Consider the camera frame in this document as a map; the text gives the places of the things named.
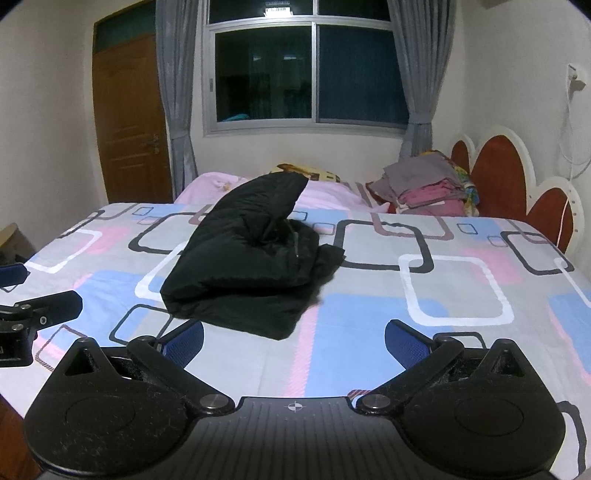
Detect black padded jacket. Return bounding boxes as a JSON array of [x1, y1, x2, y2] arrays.
[[159, 173, 347, 342]]

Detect green transom window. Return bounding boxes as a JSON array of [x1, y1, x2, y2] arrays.
[[95, 7, 158, 51]]

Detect colourful patterned cloth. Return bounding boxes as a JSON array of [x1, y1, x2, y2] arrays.
[[452, 161, 482, 217]]

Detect wooden door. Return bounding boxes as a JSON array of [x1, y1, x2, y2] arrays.
[[92, 34, 174, 204]]

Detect red and white headboard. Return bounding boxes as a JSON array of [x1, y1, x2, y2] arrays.
[[450, 124, 585, 254]]

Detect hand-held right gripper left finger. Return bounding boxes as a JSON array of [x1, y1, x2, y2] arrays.
[[58, 320, 236, 415]]

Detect white wall socket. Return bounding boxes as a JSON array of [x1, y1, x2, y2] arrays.
[[567, 62, 588, 93]]

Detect grey curtain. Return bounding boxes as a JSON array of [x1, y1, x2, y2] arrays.
[[387, 0, 465, 160], [154, 0, 211, 201]]

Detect yellow patterned pillow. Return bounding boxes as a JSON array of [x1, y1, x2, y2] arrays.
[[270, 162, 342, 184]]

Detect stack of folded clothes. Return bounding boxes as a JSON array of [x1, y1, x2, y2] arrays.
[[367, 150, 467, 217]]

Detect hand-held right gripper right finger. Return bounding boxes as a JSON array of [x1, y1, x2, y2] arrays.
[[355, 320, 532, 415]]

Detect bed with patterned sheet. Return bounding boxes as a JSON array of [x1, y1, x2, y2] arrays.
[[0, 182, 591, 476]]

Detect white cable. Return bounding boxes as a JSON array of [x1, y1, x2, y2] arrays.
[[556, 88, 591, 250]]

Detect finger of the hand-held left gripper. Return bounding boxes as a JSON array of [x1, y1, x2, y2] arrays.
[[0, 263, 29, 291], [0, 291, 84, 330]]

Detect sliding glass window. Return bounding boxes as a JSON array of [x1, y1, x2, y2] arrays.
[[201, 0, 411, 137]]

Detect beige box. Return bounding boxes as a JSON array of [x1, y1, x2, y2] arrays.
[[0, 224, 37, 266]]

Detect pink blanket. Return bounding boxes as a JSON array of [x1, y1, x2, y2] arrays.
[[173, 172, 389, 214]]

